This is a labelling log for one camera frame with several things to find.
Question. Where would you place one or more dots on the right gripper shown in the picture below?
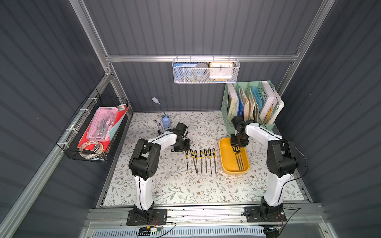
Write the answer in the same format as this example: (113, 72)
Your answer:
(238, 143)

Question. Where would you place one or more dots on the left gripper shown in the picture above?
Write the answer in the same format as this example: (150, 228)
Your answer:
(181, 147)

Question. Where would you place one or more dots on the file tool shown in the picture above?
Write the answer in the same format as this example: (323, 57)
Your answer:
(194, 161)
(209, 156)
(196, 157)
(201, 162)
(214, 160)
(205, 157)
(187, 161)

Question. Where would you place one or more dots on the yellow storage tray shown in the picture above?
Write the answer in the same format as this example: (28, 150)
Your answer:
(228, 159)

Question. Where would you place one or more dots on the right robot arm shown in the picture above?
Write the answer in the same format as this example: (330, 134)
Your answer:
(281, 162)

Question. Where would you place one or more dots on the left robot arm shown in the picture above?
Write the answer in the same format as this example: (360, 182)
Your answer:
(144, 164)

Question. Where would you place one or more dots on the file tools in tray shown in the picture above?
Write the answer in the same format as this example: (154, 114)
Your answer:
(239, 159)

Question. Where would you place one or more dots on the green file organizer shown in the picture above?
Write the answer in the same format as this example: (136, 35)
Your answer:
(245, 99)

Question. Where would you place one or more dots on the blue box in basket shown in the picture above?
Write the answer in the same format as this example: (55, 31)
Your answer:
(183, 71)

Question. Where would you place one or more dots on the pink plastic tool case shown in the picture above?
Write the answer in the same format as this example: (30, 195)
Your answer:
(102, 122)

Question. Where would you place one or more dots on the black marker pen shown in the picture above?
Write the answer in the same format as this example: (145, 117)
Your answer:
(158, 127)

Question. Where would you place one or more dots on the white book in organizer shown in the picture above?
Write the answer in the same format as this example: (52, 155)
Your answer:
(269, 102)

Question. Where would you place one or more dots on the yellow white clock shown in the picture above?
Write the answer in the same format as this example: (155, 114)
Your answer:
(221, 70)

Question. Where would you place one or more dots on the grey tape roll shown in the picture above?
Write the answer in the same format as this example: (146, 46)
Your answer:
(201, 72)

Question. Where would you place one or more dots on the red folder in basket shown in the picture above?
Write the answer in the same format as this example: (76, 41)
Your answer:
(96, 146)

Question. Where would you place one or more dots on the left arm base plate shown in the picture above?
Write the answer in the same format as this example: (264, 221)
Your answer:
(151, 217)

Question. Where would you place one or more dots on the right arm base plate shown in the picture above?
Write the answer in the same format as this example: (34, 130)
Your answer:
(264, 214)

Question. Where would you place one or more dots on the black wire side basket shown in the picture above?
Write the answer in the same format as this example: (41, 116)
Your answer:
(80, 123)

